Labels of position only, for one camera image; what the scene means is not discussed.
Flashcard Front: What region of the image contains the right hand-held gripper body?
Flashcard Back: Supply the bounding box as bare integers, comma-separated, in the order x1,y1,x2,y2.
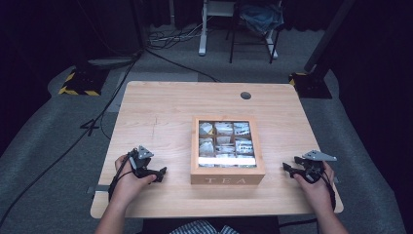
293,149,338,185

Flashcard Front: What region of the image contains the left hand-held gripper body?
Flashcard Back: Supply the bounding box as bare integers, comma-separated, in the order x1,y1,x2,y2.
128,145,155,178

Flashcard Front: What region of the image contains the person's left hand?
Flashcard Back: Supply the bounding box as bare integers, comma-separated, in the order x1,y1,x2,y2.
114,154,158,205

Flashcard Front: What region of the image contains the person's right hand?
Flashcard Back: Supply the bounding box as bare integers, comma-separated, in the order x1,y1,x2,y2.
292,161,336,215

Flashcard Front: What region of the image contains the wooden tea box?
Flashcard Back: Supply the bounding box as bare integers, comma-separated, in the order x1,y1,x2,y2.
190,115,266,186

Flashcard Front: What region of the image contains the person's striped clothing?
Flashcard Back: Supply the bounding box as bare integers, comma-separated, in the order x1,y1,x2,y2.
169,219,242,234

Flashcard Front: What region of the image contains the group of white tea bags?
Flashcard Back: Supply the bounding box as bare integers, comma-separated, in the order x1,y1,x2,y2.
198,121,257,169

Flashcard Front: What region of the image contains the black yellow striped stand base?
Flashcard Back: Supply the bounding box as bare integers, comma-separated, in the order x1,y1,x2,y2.
57,66,111,98
288,71,333,99

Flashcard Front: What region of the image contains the dark slanted metal pole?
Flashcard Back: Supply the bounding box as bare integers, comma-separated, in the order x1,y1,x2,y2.
303,0,357,74

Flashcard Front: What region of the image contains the black metal chair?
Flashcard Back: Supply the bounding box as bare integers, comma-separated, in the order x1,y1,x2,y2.
228,0,282,65

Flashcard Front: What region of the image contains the white desk leg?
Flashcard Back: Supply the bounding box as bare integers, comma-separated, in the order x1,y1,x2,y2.
198,0,238,58

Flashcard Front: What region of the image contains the blue cloth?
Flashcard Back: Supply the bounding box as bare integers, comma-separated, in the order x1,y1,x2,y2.
239,3,285,36

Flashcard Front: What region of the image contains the right hand-held gripper black cable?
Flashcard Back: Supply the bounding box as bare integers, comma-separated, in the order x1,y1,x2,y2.
319,169,337,213

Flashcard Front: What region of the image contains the hand-held gripper black cable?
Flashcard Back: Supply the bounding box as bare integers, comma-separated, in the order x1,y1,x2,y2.
319,169,337,213
107,149,138,202

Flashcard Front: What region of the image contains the left hand-held gripper black cable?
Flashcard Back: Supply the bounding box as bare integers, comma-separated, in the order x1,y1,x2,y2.
107,149,138,202

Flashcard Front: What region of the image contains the grey metal table bracket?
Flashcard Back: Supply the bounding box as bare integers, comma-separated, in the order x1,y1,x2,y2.
86,183,112,195

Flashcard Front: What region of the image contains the long black floor cable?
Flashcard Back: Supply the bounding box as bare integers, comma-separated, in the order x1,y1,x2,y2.
0,48,222,228

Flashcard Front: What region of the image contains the bundle of floor cables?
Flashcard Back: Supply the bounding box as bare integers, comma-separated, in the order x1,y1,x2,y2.
146,22,203,51

